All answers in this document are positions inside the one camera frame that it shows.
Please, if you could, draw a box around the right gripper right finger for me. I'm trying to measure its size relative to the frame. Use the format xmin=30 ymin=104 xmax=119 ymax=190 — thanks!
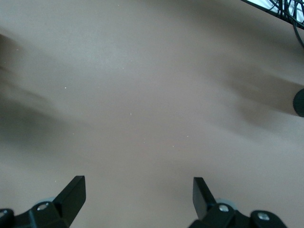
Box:
xmin=189 ymin=177 xmax=288 ymax=228

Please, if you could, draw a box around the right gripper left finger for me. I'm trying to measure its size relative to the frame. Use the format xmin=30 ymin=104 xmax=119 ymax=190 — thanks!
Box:
xmin=0 ymin=175 xmax=86 ymax=228

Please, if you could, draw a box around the brown table cover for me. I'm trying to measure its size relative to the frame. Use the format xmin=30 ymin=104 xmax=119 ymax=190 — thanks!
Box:
xmin=0 ymin=0 xmax=304 ymax=228

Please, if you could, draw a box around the black cylinder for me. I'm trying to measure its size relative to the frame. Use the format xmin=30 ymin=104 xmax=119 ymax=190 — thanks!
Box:
xmin=292 ymin=87 xmax=304 ymax=118

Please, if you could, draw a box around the black cable with white label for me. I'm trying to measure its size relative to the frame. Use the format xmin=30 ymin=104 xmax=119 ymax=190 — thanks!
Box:
xmin=270 ymin=0 xmax=304 ymax=23

